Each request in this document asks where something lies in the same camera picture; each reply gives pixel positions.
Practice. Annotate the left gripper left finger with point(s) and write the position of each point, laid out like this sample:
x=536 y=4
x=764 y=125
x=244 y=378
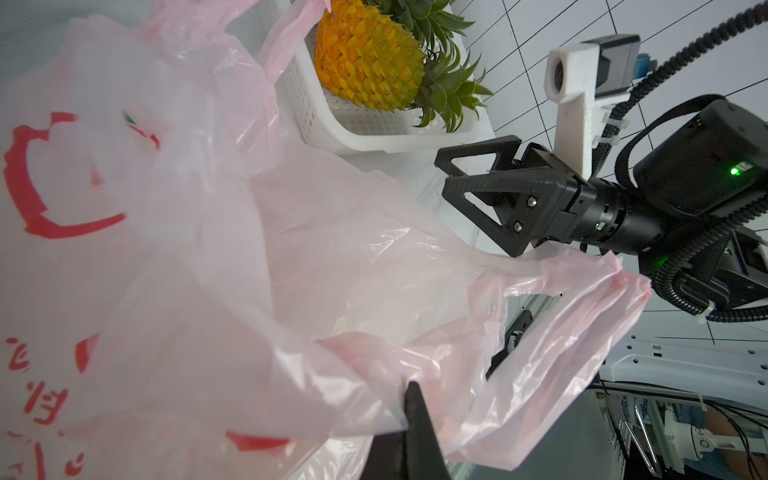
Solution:
x=387 y=458

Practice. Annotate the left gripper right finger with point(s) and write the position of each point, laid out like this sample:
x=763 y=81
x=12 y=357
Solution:
x=423 y=459

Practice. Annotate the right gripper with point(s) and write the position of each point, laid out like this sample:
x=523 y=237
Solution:
x=595 y=212

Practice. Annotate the yellow pineapple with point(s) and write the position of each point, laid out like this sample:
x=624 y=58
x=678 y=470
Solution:
x=392 y=56

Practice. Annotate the pink plastic bag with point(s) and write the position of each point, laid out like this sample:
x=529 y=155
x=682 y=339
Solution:
x=189 y=291

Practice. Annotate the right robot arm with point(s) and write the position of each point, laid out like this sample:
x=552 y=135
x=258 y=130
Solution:
x=684 y=210

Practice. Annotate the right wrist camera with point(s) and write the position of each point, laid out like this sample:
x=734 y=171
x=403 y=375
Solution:
x=586 y=80

